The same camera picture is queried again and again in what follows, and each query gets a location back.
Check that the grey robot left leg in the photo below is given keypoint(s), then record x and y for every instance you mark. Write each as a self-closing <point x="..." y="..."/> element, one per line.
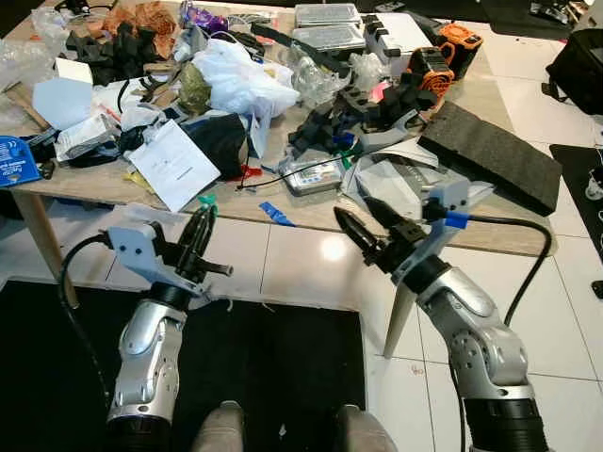
<point x="221" y="428"/>

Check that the blue tape piece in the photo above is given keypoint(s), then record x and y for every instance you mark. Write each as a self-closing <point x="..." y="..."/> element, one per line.
<point x="276" y="213"/>

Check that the pale blue envelope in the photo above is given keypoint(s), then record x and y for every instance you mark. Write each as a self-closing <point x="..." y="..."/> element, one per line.
<point x="61" y="104"/>

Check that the labelled plastic pouch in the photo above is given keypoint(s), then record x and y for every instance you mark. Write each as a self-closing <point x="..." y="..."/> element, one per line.
<point x="87" y="137"/>

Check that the grey robot leg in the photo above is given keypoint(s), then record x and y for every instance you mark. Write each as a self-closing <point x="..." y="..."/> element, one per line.
<point x="221" y="428"/>
<point x="363" y="431"/>

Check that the clear plastic bag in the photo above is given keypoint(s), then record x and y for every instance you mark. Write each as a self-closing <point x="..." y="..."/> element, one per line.
<point x="24" y="61"/>

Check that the large black floor mat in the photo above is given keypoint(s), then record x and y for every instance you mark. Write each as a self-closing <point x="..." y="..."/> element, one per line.
<point x="264" y="377"/>

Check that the grey clamp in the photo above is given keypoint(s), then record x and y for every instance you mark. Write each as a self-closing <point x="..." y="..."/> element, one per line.
<point x="386" y="134"/>

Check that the grey robot right leg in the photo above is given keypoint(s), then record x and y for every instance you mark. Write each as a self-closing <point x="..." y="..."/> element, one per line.
<point x="363" y="431"/>

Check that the white paper scrap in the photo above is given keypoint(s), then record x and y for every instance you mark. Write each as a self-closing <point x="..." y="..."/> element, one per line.
<point x="212" y="295"/>

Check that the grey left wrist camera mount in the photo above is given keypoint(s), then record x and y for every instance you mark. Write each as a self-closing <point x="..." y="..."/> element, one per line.
<point x="132" y="247"/>

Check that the small digital scale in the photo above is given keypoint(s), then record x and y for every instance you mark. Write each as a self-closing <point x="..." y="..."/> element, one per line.
<point x="313" y="176"/>

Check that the white rectangular box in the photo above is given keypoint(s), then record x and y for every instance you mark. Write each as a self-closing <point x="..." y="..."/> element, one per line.
<point x="400" y="33"/>

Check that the purple wrapper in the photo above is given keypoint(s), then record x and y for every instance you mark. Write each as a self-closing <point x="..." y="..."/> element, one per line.
<point x="203" y="14"/>

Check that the orange black tool battery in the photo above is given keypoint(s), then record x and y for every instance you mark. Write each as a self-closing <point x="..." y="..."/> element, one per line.
<point x="431" y="71"/>
<point x="462" y="42"/>

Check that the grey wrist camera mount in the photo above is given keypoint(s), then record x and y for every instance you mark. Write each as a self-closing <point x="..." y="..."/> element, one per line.
<point x="132" y="247"/>
<point x="450" y="200"/>

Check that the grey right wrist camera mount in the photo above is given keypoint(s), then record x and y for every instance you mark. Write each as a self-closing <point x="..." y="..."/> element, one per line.
<point x="450" y="200"/>

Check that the white plastic mailer bag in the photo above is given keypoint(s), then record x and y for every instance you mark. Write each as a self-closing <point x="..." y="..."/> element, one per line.
<point x="396" y="179"/>

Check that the crumpled clear plastic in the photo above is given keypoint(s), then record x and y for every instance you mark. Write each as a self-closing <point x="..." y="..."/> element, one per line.
<point x="316" y="80"/>

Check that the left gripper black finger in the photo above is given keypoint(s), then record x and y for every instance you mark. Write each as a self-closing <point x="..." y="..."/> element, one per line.
<point x="191" y="240"/>
<point x="205" y="240"/>

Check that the black cloth bag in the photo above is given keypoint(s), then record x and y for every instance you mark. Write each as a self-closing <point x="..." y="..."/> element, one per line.
<point x="219" y="141"/>

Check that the clear plastic tray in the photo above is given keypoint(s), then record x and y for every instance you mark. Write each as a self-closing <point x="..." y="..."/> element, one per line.
<point x="328" y="13"/>
<point x="330" y="38"/>

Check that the light wooden table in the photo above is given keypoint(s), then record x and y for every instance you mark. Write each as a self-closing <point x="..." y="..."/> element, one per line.
<point x="490" y="94"/>

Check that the white printed paper sheet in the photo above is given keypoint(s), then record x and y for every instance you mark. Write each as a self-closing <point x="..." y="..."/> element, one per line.
<point x="184" y="165"/>

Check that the small white box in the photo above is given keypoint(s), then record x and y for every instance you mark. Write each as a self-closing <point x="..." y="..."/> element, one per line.
<point x="73" y="70"/>

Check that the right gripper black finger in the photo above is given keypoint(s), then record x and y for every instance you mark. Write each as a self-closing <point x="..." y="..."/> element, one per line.
<point x="356" y="229"/>
<point x="384" y="214"/>

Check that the orange brown netting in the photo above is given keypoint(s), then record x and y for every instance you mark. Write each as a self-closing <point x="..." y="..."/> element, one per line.
<point x="141" y="19"/>

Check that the black backpack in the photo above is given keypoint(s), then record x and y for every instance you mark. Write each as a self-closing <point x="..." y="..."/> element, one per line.
<point x="577" y="71"/>

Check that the black foam pad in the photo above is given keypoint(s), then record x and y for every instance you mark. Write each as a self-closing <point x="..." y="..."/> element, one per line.
<point x="490" y="155"/>

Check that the black foam pieces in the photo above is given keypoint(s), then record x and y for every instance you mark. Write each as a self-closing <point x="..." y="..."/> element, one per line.
<point x="113" y="52"/>

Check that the small black floor mat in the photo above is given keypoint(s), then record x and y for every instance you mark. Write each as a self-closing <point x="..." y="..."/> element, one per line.
<point x="579" y="188"/>

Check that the black gripper parts pile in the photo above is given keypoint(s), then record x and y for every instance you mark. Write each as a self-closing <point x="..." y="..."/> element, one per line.
<point x="377" y="99"/>

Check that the small red item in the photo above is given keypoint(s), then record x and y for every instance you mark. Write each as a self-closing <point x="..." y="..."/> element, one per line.
<point x="247" y="173"/>

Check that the green tape piece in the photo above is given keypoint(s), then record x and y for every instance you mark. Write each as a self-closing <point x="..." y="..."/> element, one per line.
<point x="206" y="201"/>

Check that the blue printed box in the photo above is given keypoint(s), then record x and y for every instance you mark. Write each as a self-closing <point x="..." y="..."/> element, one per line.
<point x="17" y="160"/>

